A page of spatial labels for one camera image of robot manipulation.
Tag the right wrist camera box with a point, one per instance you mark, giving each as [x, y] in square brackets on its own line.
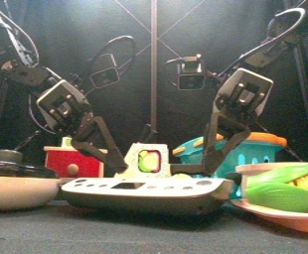
[190, 77]

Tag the yellow toy corn green husk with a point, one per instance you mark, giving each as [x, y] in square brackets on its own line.
[280, 191]

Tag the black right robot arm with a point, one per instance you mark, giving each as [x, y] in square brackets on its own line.
[272, 39]

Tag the small white green toy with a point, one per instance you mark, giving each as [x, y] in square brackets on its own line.
[65, 141]

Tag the black stand leg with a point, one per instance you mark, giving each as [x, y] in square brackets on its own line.
[306, 99]

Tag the pink plate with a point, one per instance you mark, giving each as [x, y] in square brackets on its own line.
[284, 220]

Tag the beige bowl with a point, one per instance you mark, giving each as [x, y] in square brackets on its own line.
[266, 167]

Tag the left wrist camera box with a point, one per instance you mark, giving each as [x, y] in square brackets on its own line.
[103, 72]

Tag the black white kitchen scale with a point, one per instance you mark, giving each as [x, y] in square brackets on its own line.
[147, 195]

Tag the cream toy pot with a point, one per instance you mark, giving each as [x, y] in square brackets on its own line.
[19, 193]

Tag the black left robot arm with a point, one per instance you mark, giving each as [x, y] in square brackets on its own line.
[17, 67]

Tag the red wooden box with knob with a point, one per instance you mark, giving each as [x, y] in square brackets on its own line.
[79, 162]

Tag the black pot lid with knob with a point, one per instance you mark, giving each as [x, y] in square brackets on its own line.
[15, 168]

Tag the vertical metal frame pole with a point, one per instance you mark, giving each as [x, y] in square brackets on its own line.
[152, 66]

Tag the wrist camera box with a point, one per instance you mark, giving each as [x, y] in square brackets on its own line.
[103, 72]
[190, 77]

